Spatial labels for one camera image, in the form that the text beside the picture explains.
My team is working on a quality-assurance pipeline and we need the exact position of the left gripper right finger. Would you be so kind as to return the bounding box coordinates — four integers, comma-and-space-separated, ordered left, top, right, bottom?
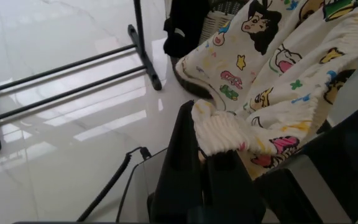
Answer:
203, 149, 267, 223

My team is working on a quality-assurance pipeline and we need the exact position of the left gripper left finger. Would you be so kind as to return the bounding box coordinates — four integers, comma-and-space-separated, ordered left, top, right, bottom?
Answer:
149, 100, 204, 223

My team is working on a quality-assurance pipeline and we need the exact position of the cream printed garment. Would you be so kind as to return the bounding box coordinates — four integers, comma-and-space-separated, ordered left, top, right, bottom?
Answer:
175, 0, 358, 181

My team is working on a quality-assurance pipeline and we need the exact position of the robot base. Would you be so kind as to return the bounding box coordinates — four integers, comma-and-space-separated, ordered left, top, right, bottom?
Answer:
116, 107, 358, 224

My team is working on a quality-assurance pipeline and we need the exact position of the black clothes rack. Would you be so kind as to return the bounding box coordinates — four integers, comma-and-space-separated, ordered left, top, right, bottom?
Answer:
0, 0, 163, 154

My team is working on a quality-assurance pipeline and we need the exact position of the white laundry basket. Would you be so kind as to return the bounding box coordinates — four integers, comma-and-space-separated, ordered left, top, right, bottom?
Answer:
169, 0, 251, 100

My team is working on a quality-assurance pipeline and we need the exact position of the black garment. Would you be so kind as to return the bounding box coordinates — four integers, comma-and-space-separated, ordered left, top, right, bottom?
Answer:
162, 0, 211, 59

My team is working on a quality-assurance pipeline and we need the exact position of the black cable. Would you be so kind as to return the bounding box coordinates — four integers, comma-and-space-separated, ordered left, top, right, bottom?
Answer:
76, 146, 152, 222

